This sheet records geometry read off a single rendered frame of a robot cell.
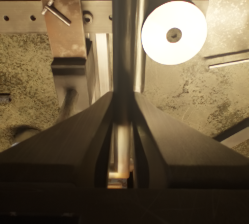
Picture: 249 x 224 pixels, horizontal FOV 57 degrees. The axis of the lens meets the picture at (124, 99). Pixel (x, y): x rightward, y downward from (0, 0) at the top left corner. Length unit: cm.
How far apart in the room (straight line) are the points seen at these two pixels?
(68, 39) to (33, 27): 5
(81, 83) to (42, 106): 15
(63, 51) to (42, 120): 18
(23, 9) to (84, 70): 8
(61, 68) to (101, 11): 6
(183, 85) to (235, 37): 8
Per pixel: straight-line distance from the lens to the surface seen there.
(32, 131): 38
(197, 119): 36
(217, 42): 30
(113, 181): 155
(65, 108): 19
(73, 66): 20
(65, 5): 20
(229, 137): 39
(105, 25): 23
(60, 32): 20
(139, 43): 19
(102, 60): 26
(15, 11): 25
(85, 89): 21
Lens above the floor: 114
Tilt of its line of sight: 54 degrees down
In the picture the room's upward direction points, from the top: 180 degrees counter-clockwise
